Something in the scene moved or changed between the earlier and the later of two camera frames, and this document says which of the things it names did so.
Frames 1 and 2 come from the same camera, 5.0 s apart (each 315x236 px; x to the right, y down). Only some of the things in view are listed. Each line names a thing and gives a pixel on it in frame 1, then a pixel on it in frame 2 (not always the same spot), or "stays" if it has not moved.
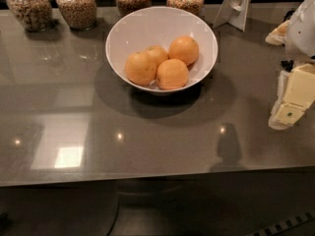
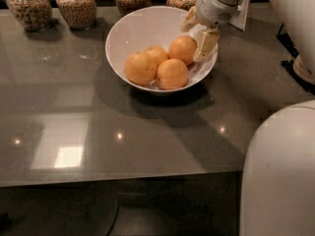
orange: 157,54 stays
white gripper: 302,33 to 213,10
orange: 171,74 stays
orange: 184,48 stays
